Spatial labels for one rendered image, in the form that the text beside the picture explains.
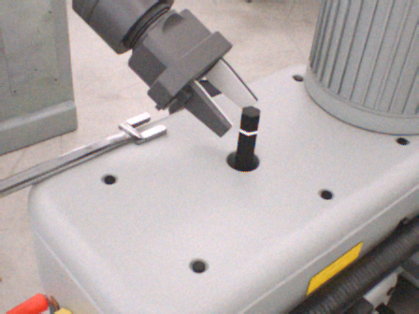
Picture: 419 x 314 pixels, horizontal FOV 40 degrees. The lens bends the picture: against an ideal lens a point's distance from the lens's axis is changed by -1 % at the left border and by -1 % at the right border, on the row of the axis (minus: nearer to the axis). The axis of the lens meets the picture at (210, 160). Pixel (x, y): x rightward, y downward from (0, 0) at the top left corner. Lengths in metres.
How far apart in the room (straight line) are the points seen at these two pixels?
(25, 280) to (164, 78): 2.48
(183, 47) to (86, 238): 0.21
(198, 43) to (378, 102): 0.23
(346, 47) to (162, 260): 0.33
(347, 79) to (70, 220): 0.36
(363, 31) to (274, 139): 0.16
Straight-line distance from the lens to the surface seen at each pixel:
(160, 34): 0.59
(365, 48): 0.68
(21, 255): 3.09
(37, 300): 0.73
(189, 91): 0.58
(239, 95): 0.63
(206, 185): 0.60
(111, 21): 0.59
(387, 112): 0.71
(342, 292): 0.64
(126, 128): 0.66
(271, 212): 0.58
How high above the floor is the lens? 2.29
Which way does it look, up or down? 39 degrees down
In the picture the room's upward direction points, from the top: 6 degrees clockwise
